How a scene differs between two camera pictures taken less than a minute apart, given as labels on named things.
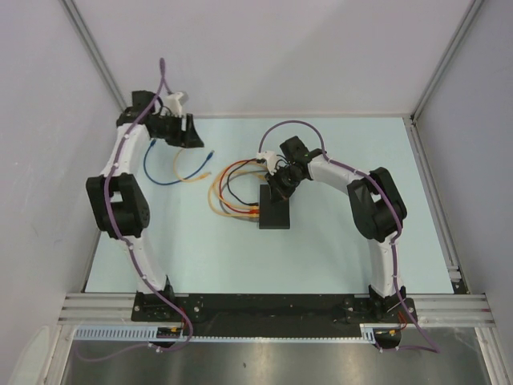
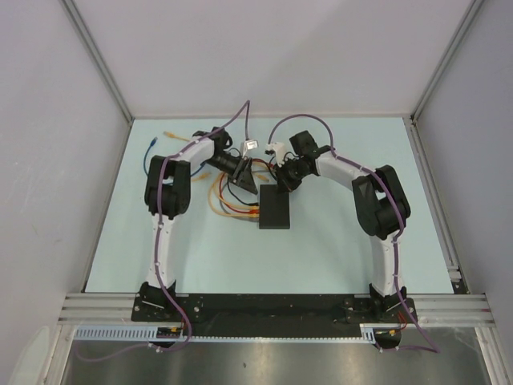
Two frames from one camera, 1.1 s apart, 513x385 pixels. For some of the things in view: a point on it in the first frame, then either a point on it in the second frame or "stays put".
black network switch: (272, 215) stays put
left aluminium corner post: (95, 54) stays put
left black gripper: (188, 139) to (242, 175)
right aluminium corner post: (473, 8) stays put
